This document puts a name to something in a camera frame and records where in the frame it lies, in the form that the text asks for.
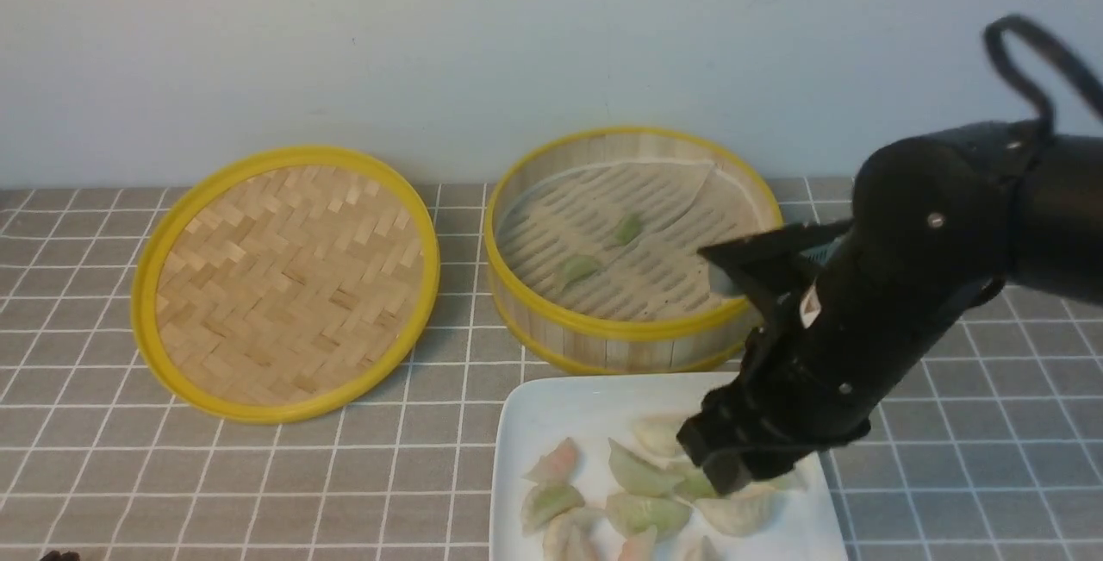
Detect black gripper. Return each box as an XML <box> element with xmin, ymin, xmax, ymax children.
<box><xmin>676</xmin><ymin>319</ymin><xmax>914</xmax><ymax>496</ymax></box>

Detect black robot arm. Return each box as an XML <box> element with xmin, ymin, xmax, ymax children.
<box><xmin>677</xmin><ymin>122</ymin><xmax>1102</xmax><ymax>495</ymax></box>

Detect white dumpling top of plate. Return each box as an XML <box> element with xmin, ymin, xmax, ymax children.
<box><xmin>630</xmin><ymin>416</ymin><xmax>686</xmax><ymax>458</ymax></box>

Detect white dumpling right on plate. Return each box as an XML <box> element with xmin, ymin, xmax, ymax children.
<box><xmin>692</xmin><ymin>483</ymin><xmax>785</xmax><ymax>538</ymax></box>

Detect pale green dumpling plate centre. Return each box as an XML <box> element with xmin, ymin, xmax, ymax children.
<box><xmin>608</xmin><ymin>439</ymin><xmax>684</xmax><ymax>498</ymax></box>

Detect white dumpling plate bottom edge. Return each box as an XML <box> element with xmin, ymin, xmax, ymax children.
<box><xmin>681</xmin><ymin>536</ymin><xmax>722</xmax><ymax>561</ymax></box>

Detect green dumpling lower centre plate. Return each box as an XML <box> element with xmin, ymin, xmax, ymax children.
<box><xmin>604</xmin><ymin>493</ymin><xmax>693</xmax><ymax>541</ymax></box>

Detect orange dumpling plate bottom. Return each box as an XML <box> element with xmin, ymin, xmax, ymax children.
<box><xmin>617</xmin><ymin>525</ymin><xmax>658</xmax><ymax>561</ymax></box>

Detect pink dumpling left on plate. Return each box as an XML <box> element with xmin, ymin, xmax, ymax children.
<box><xmin>521</xmin><ymin>438</ymin><xmax>580</xmax><ymax>485</ymax></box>

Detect pale pink dumpling plate bottom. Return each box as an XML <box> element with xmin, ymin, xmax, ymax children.
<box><xmin>540</xmin><ymin>507</ymin><xmax>604</xmax><ymax>560</ymax></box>

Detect green dumpling lower left plate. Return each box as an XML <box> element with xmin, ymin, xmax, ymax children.
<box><xmin>520</xmin><ymin>482</ymin><xmax>583</xmax><ymax>536</ymax></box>

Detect white square plate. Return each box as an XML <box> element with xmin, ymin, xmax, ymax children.
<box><xmin>489</xmin><ymin>373</ymin><xmax>848</xmax><ymax>560</ymax></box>

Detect small green dumpling back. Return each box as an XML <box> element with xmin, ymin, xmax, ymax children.
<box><xmin>612</xmin><ymin>212</ymin><xmax>645</xmax><ymax>247</ymax></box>

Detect yellow rimmed bamboo steamer basket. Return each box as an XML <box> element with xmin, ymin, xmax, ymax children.
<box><xmin>483</xmin><ymin>128</ymin><xmax>783</xmax><ymax>374</ymax></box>

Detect grey checked tablecloth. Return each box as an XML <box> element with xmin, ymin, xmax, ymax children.
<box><xmin>1</xmin><ymin>184</ymin><xmax>1102</xmax><ymax>560</ymax></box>

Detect yellow rimmed bamboo steamer lid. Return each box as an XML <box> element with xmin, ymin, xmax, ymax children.
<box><xmin>130</xmin><ymin>145</ymin><xmax>441</xmax><ymax>425</ymax></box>

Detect dark object bottom left corner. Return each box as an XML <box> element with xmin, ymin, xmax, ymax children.
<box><xmin>40</xmin><ymin>550</ymin><xmax>81</xmax><ymax>561</ymax></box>

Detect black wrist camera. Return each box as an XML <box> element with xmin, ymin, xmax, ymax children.
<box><xmin>696</xmin><ymin>219</ymin><xmax>852</xmax><ymax>322</ymax></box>

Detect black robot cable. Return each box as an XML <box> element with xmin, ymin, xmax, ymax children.
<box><xmin>982</xmin><ymin>15</ymin><xmax>1103</xmax><ymax>308</ymax></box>

